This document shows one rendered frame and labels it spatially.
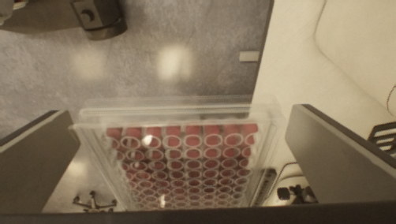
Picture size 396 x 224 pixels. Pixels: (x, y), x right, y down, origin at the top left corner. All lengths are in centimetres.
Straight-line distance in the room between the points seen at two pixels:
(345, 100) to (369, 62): 27
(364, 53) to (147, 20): 101
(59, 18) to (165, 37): 49
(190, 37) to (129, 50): 36
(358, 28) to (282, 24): 12
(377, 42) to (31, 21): 118
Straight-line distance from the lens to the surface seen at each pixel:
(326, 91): 53
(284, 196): 69
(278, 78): 45
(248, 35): 122
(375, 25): 32
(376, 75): 31
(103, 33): 103
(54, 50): 144
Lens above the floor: 110
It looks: 48 degrees down
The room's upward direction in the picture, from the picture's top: 177 degrees clockwise
